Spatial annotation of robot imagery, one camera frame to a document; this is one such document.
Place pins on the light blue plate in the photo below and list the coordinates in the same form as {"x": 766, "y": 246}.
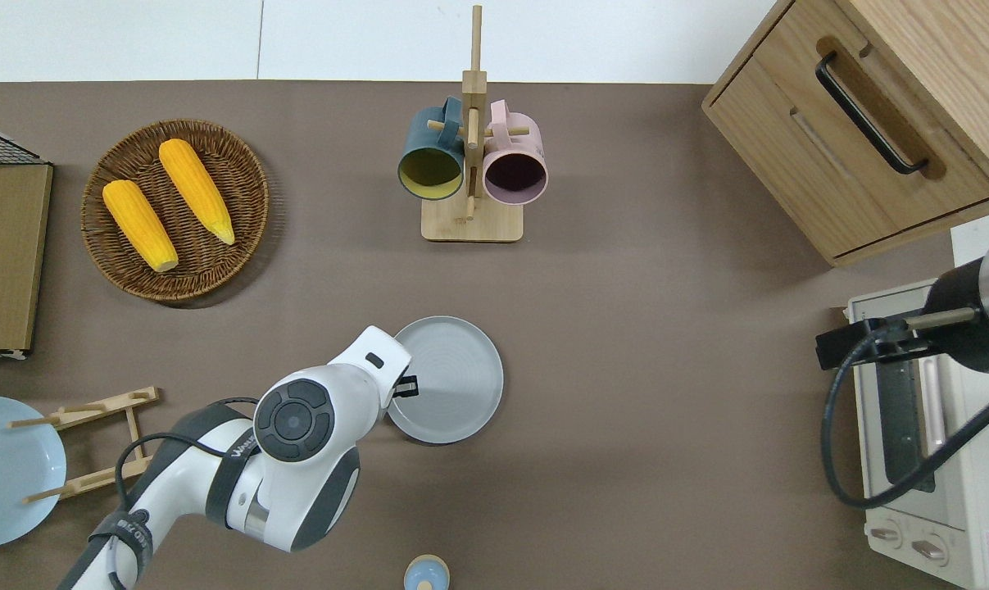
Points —
{"x": 2, "y": 483}

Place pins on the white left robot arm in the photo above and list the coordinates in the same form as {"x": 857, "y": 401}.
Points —
{"x": 215, "y": 483}

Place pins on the yellow corn cob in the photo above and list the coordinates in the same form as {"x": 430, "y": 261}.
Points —
{"x": 195, "y": 188}
{"x": 138, "y": 223}

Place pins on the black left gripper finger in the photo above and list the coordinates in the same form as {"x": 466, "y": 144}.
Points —
{"x": 409, "y": 387}

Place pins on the wooden drawer cabinet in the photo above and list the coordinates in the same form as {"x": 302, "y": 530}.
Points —
{"x": 789, "y": 147}

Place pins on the small blue cup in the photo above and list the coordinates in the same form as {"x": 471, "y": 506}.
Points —
{"x": 426, "y": 574}

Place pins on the gray round plate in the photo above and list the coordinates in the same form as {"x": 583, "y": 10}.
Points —
{"x": 453, "y": 385}

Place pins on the pink mug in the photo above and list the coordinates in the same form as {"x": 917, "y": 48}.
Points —
{"x": 527, "y": 143}

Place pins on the wooden plate rack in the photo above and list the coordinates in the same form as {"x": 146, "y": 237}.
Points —
{"x": 109, "y": 403}

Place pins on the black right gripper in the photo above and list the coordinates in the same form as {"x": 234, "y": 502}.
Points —
{"x": 965, "y": 344}

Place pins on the brown wicker basket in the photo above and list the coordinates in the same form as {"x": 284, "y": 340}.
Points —
{"x": 236, "y": 164}

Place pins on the white toaster oven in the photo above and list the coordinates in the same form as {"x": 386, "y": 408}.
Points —
{"x": 977, "y": 508}

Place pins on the dark teal mug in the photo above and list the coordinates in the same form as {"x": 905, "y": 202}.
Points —
{"x": 416, "y": 135}

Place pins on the brown table mat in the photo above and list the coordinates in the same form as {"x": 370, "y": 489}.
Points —
{"x": 625, "y": 369}

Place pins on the wooden mug tree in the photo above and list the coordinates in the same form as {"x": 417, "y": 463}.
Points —
{"x": 469, "y": 225}

